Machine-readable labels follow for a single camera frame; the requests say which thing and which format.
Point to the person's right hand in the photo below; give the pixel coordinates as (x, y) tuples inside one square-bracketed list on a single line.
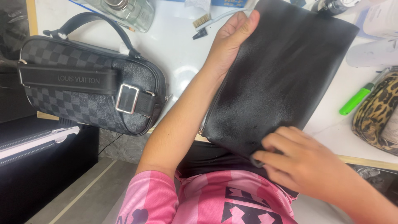
[(307, 168)]

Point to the person's left hand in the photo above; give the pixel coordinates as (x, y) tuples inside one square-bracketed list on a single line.
[(225, 51)]

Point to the person's right fingers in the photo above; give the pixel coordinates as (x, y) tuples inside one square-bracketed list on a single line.
[(275, 141)]

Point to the black leather pouch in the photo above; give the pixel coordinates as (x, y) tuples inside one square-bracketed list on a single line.
[(279, 81)]

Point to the person's black garment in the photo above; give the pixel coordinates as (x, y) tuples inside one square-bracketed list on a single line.
[(211, 157)]

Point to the green lighter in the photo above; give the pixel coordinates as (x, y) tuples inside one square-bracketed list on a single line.
[(356, 99)]

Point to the person's pink striped shirt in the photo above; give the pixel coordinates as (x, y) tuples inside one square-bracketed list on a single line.
[(205, 202)]

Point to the leopard print pouch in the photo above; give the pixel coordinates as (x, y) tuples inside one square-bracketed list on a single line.
[(376, 115)]

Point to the black nozzle cap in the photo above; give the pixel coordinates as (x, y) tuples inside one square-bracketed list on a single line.
[(199, 34)]

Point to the blue cardboard box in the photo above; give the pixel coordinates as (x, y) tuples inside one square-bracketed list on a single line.
[(228, 2)]

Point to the dark bottle with cap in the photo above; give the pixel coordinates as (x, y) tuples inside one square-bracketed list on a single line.
[(332, 6)]

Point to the white crumpled tissue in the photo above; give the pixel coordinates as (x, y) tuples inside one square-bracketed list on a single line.
[(197, 4)]

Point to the white plastic container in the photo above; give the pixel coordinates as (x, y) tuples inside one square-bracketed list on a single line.
[(381, 18)]

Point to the clear glass bottle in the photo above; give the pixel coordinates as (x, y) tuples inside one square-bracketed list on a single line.
[(133, 12)]

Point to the black case with zippers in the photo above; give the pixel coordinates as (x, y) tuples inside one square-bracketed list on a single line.
[(40, 168)]

